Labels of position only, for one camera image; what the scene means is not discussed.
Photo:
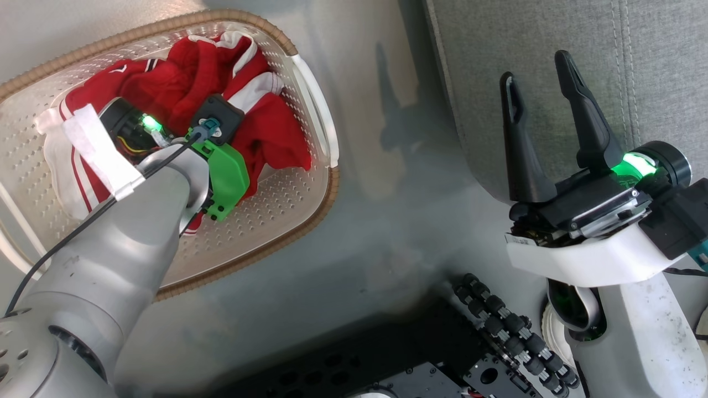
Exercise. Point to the left gripper, green band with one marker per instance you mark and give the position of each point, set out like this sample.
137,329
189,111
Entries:
227,177

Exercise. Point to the right gripper, white band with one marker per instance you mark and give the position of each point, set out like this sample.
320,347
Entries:
586,254

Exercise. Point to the red and white striped shorts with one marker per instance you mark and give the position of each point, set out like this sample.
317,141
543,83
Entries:
276,138

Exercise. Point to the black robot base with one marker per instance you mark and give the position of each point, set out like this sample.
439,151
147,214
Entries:
359,365

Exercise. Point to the white perforated basket, woven rim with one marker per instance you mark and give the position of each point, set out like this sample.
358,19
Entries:
276,199

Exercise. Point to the grey fabric sofa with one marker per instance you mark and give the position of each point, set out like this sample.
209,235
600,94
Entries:
553,33

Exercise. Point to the white tape strip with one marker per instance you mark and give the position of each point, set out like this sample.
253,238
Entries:
102,149

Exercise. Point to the black roller omni wheel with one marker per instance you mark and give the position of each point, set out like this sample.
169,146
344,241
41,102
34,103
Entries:
514,331

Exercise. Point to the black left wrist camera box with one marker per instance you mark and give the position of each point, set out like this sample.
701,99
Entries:
224,113

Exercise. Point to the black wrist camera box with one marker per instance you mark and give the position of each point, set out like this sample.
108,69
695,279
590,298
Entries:
680,221
224,113

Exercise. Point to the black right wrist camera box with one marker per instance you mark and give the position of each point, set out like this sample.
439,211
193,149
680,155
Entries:
680,221

